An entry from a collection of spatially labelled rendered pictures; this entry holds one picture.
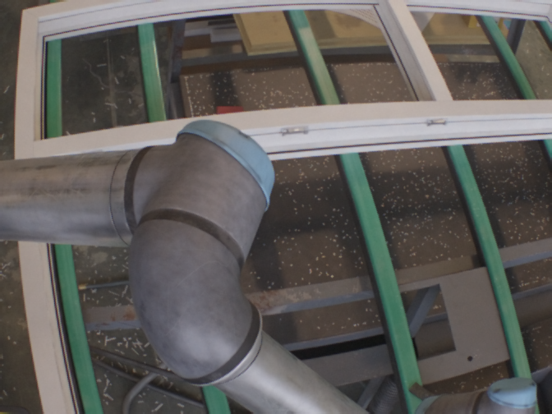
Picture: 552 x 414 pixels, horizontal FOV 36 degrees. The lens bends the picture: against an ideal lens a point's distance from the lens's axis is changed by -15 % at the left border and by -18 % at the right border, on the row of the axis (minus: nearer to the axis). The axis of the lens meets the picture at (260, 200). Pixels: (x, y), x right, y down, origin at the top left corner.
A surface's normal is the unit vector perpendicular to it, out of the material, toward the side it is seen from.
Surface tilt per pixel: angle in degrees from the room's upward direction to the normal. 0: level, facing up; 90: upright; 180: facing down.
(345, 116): 0
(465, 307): 0
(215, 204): 17
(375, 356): 0
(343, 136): 90
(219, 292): 37
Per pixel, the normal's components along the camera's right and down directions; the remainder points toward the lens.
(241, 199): 0.66, -0.28
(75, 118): 0.10, -0.58
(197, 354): -0.07, 0.30
